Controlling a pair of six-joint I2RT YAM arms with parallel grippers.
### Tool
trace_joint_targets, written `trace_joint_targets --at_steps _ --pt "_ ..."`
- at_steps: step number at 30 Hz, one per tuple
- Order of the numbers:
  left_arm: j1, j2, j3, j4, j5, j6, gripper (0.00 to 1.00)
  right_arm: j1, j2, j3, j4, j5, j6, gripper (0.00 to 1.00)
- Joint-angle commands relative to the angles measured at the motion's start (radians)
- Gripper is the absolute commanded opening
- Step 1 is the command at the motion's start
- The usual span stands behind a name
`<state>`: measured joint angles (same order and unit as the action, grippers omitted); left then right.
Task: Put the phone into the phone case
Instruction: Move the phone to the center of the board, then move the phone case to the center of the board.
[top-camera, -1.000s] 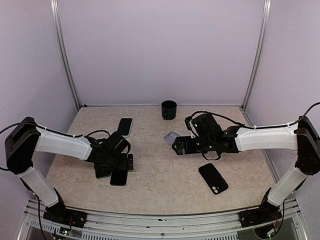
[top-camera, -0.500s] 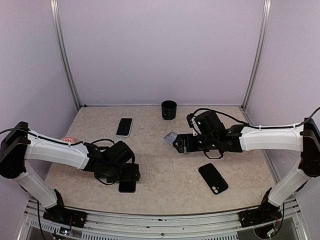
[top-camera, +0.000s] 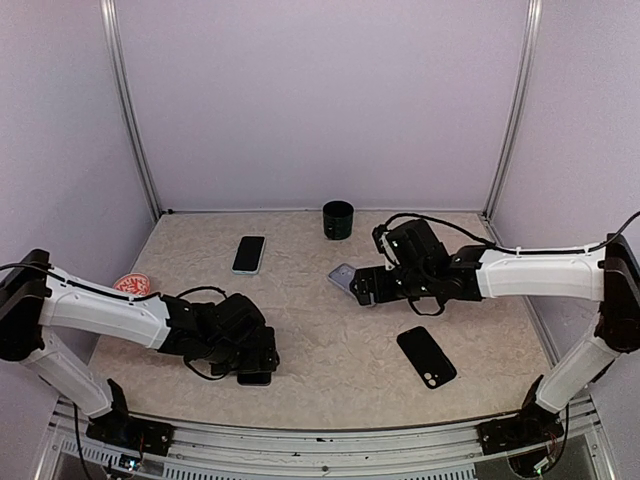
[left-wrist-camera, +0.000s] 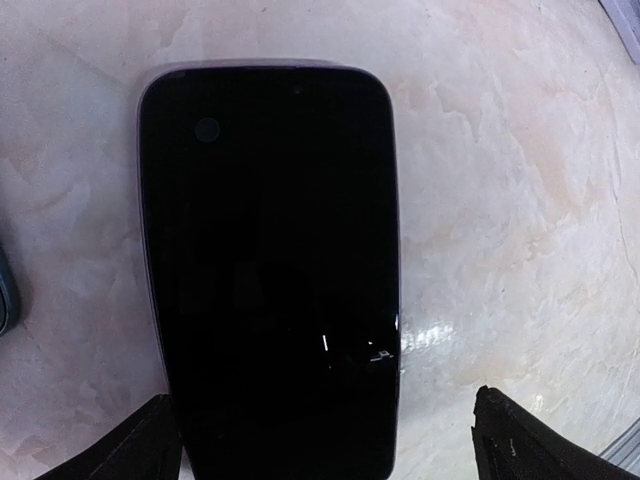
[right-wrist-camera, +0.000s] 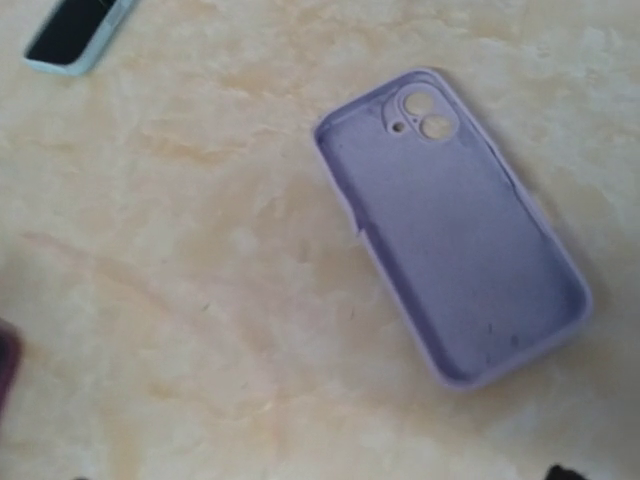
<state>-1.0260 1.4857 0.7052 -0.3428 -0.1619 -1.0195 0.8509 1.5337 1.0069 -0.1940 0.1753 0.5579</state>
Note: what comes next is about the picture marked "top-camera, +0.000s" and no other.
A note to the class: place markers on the red white patterned bowl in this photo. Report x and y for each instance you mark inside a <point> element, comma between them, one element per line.
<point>134,283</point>

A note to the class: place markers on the black phone dark edge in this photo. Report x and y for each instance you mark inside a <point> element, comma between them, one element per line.
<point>259,379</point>

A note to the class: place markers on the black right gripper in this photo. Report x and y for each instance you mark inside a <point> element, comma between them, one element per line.
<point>382,294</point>

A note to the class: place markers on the lavender phone case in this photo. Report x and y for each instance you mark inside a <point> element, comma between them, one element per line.
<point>342,276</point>

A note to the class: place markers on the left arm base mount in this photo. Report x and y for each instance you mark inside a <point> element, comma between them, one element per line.
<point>133,433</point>

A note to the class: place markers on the right aluminium frame post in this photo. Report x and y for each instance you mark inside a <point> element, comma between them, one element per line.
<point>517,108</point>

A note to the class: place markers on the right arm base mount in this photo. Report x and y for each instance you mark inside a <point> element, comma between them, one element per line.
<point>501,435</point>

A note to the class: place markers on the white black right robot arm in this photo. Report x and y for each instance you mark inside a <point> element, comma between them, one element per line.
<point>417,265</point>

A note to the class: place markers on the dark green cup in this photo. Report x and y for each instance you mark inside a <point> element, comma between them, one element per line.
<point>337,220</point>

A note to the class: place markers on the black phone case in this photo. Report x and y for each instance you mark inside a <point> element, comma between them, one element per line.
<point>426,356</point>

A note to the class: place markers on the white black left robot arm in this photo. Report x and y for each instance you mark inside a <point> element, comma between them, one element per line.
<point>232,336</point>

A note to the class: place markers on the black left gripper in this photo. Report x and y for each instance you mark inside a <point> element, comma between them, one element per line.
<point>254,360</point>

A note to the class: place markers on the front aluminium rail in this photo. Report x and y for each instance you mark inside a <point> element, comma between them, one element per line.
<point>208,451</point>

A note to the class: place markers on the light blue phone case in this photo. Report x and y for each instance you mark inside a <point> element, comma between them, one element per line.
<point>247,272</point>

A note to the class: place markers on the aluminium frame post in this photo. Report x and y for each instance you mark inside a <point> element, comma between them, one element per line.
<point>517,108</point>
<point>110,23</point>

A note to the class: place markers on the left aluminium frame post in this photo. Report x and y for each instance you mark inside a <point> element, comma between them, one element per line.
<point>110,23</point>

